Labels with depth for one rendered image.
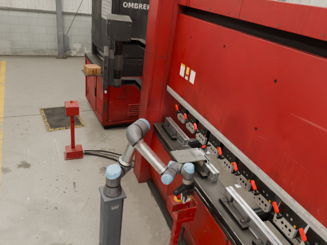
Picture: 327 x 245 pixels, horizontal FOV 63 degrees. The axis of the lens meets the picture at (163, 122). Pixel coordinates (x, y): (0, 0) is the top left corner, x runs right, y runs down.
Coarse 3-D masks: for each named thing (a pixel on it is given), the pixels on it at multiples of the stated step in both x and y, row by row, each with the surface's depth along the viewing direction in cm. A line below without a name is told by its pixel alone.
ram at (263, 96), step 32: (192, 32) 237; (224, 32) 195; (192, 64) 241; (224, 64) 198; (256, 64) 167; (288, 64) 146; (320, 64) 128; (192, 96) 245; (224, 96) 200; (256, 96) 169; (288, 96) 147; (320, 96) 130; (224, 128) 203; (256, 128) 171; (288, 128) 148; (320, 128) 131; (256, 160) 173; (288, 160) 150; (320, 160) 132; (288, 192) 151; (320, 192) 133
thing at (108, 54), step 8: (104, 48) 299; (104, 56) 271; (112, 56) 282; (104, 64) 275; (112, 64) 279; (104, 72) 279; (112, 72) 283; (104, 80) 283; (112, 80) 287; (104, 88) 287
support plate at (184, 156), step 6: (180, 150) 242; (186, 150) 244; (192, 150) 245; (174, 156) 233; (180, 156) 234; (186, 156) 235; (192, 156) 236; (198, 156) 237; (180, 162) 225; (186, 162) 228
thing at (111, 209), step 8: (104, 200) 206; (112, 200) 208; (120, 200) 213; (104, 208) 213; (112, 208) 213; (120, 208) 217; (104, 216) 217; (112, 216) 218; (120, 216) 222; (104, 224) 220; (112, 224) 222; (120, 224) 227; (104, 232) 225; (112, 232) 226; (120, 232) 233; (104, 240) 229; (112, 240) 231; (120, 240) 239
